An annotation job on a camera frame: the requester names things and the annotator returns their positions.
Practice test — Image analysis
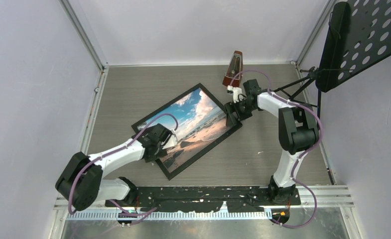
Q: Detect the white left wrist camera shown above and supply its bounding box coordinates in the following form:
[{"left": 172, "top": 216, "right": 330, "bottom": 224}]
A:
[{"left": 162, "top": 129, "right": 178, "bottom": 149}]

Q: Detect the black perforated music stand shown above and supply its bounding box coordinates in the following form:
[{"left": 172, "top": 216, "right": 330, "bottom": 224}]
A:
[{"left": 267, "top": 0, "right": 391, "bottom": 120}]

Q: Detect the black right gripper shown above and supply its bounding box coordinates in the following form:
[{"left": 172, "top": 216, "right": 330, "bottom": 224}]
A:
[{"left": 224, "top": 98, "right": 257, "bottom": 127}]

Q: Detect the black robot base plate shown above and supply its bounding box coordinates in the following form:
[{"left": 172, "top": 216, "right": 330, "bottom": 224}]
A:
[{"left": 115, "top": 186, "right": 301, "bottom": 213}]

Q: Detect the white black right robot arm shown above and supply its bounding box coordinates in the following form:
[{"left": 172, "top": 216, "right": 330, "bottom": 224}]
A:
[{"left": 225, "top": 79, "right": 320, "bottom": 204}]

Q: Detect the light wooden picture frame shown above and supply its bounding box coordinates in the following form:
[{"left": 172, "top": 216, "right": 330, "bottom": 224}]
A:
[{"left": 130, "top": 83, "right": 244, "bottom": 181}]

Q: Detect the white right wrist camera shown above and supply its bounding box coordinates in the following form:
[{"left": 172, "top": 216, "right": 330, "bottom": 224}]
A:
[{"left": 227, "top": 85, "right": 246, "bottom": 103}]

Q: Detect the brown wooden metronome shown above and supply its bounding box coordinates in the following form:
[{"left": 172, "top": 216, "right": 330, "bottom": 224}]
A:
[{"left": 222, "top": 51, "right": 243, "bottom": 87}]

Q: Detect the aluminium extrusion rail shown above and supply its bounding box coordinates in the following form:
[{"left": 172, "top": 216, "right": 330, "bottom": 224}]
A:
[{"left": 54, "top": 185, "right": 354, "bottom": 222}]

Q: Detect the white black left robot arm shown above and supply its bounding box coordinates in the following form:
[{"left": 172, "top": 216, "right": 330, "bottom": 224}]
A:
[{"left": 55, "top": 123, "right": 178, "bottom": 215}]

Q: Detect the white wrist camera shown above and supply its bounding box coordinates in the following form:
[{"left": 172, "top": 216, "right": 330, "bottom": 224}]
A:
[
  {"left": 162, "top": 129, "right": 178, "bottom": 149},
  {"left": 227, "top": 85, "right": 246, "bottom": 103}
]

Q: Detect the beach landscape photo print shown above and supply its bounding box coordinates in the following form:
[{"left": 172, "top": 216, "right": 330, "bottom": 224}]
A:
[{"left": 131, "top": 83, "right": 242, "bottom": 180}]

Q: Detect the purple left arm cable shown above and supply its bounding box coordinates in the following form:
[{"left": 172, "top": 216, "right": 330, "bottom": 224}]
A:
[{"left": 67, "top": 113, "right": 179, "bottom": 227}]

